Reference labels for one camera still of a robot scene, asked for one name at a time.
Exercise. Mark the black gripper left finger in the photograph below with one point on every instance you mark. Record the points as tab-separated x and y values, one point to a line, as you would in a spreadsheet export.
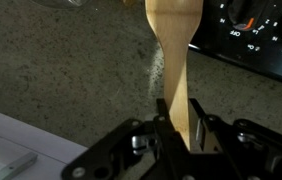
167	156

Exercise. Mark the black electric stove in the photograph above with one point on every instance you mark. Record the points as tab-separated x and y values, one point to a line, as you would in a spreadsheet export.
257	40

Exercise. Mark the wooden spatula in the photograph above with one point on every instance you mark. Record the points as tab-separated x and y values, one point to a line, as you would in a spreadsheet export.
176	50

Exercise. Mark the metal strainer ladle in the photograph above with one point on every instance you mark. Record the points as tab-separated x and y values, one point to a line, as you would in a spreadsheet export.
57	2

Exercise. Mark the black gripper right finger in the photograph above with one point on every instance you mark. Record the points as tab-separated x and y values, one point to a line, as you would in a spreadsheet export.
224	153

